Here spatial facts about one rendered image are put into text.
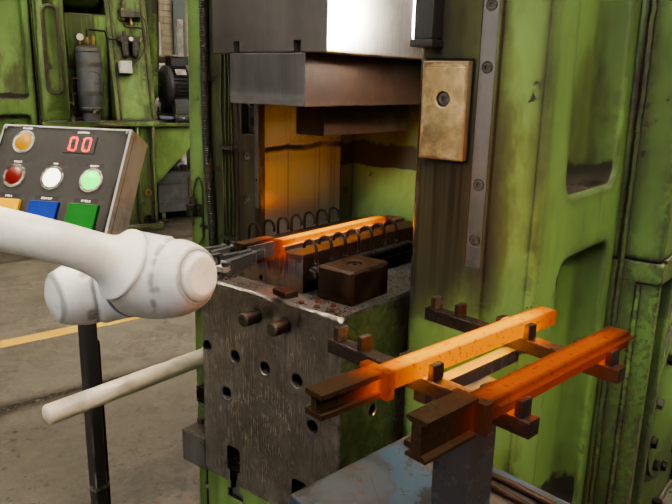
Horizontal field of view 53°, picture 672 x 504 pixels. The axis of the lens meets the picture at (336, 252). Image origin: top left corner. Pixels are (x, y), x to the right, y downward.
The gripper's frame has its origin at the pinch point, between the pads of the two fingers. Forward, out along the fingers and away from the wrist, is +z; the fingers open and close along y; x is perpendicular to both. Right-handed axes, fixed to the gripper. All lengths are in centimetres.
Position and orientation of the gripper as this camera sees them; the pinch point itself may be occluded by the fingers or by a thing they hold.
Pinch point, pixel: (256, 250)
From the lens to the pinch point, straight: 131.7
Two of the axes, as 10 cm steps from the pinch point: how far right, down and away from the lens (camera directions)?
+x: 0.2, -9.7, -2.5
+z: 6.3, -1.8, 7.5
